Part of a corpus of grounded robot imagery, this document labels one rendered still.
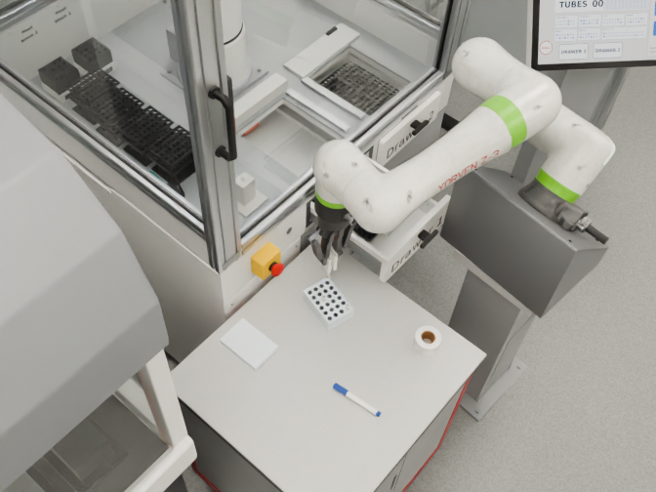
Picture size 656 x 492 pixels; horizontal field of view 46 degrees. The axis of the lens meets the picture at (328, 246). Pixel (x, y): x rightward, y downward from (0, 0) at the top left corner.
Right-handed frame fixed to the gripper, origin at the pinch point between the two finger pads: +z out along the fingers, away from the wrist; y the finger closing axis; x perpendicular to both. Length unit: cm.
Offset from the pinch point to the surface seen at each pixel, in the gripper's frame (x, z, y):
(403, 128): 32, 8, 49
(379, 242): 6.6, 16.6, 22.3
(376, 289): -1.9, 24.3, 16.1
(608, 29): 23, -6, 119
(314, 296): 3.9, 21.3, -0.7
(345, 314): -5.5, 20.7, 2.7
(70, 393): -24, -45, -67
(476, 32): 119, 84, 173
